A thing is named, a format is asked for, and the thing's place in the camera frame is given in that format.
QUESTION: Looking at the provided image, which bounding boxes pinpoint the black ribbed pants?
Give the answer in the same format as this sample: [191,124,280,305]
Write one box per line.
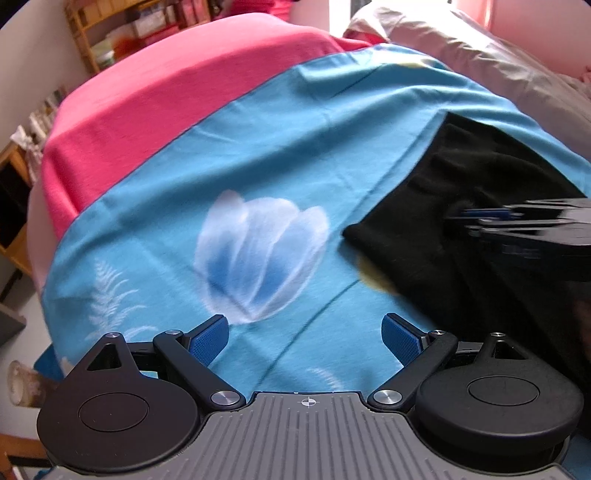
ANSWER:
[342,114,590,374]

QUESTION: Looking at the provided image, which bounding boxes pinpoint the pink beige pillow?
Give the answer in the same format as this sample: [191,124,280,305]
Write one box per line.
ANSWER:
[345,1,590,159]

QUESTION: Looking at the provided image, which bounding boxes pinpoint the blue floral bed sheet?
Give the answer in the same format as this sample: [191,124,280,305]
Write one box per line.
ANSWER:
[27,12,591,480]

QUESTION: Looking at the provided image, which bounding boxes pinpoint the wooden shelf rack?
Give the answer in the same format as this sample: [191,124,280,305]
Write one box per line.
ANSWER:
[63,0,221,76]

